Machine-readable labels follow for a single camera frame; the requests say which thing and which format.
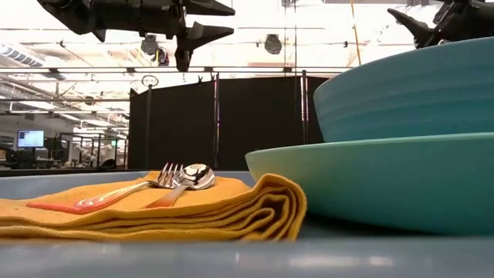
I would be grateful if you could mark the black partition screen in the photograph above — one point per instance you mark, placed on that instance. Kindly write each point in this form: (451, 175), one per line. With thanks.
(254, 116)

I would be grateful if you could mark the blue plastic tray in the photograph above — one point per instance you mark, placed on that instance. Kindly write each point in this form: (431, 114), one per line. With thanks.
(154, 258)

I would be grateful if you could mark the teal plate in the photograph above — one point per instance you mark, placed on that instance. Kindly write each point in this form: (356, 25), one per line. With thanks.
(366, 185)

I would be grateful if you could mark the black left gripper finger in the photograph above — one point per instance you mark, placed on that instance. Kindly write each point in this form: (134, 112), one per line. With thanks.
(204, 34)
(208, 8)

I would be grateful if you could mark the lit computer monitor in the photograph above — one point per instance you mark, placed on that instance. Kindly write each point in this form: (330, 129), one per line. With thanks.
(31, 139)

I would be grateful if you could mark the background robot workstation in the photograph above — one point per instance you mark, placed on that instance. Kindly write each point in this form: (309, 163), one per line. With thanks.
(83, 152)

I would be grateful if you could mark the long white ceiling rail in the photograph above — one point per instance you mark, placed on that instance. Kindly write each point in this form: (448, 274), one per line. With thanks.
(251, 70)

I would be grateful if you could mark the yellow cloth napkin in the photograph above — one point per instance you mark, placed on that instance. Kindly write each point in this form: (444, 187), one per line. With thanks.
(231, 216)

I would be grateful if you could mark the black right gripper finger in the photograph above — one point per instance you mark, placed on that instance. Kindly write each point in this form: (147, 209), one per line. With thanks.
(418, 32)

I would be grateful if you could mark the light blue bowl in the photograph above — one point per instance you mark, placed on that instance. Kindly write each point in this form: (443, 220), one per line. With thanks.
(405, 96)

